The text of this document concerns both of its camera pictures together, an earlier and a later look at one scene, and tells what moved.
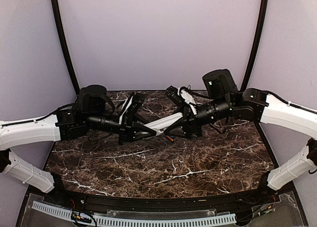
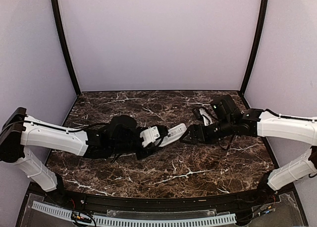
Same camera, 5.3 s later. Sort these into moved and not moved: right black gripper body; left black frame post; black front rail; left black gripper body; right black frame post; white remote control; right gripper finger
Moved: white remote control; left black gripper body; right gripper finger; right black gripper body
Not moved: black front rail; right black frame post; left black frame post
